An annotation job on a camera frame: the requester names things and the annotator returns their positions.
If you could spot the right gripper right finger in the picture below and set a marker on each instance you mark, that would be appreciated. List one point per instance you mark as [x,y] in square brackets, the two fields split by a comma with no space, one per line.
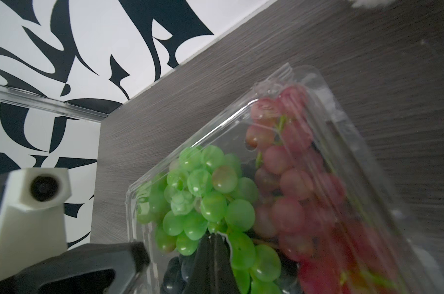
[223,277]

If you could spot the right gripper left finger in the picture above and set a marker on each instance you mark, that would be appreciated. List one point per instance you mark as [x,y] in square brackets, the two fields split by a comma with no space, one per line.
[201,279]

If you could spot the green and red grape box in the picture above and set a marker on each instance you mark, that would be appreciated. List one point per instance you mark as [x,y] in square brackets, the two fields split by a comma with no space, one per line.
[283,175]

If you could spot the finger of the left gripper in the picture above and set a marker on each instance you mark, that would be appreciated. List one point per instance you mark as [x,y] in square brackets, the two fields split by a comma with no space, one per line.
[88,269]

